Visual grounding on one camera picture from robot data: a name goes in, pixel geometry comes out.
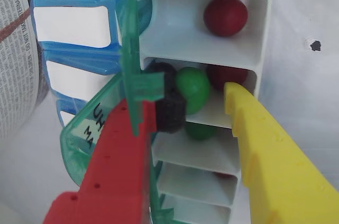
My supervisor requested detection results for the white table cloth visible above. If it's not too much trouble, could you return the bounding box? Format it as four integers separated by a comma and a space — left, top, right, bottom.
0, 0, 339, 224

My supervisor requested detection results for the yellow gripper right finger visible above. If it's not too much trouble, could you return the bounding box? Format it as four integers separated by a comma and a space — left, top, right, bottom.
224, 82, 339, 224

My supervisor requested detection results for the folded printed newspaper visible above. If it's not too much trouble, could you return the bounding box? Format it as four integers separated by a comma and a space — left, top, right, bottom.
0, 0, 50, 140

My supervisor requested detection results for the weekly pill organizer box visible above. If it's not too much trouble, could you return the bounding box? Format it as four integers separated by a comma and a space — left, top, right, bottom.
25, 0, 284, 224

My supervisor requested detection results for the green pill ball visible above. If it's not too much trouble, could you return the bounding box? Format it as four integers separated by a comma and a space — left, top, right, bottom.
175, 66, 212, 115
184, 122, 217, 141

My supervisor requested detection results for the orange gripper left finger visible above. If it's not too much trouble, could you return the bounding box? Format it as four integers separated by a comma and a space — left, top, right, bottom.
43, 62, 188, 224

